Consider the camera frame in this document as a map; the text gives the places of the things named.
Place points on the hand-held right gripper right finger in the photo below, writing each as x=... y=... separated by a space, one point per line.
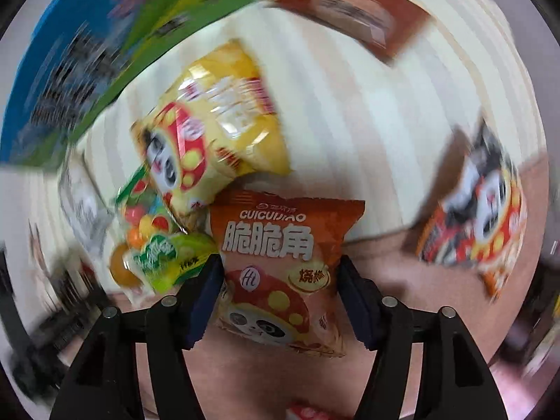
x=355 y=306

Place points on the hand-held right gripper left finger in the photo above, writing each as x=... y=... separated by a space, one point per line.
x=204 y=302

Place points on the orange snack bag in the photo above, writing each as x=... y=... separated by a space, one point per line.
x=271 y=245

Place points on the red and white snack packet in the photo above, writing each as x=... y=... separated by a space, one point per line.
x=306 y=412

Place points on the blue and green cardboard box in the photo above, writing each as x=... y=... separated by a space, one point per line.
x=87 y=52

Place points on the green fruit candy bag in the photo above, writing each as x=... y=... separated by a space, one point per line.
x=162 y=253

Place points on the red and black snack bag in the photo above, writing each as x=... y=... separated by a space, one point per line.
x=481 y=210

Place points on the yellow snack bag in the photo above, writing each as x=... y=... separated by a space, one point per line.
x=218 y=131

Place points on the striped cat print blanket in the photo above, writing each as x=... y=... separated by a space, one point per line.
x=350 y=118

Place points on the brown snack packet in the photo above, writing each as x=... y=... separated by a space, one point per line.
x=350 y=8

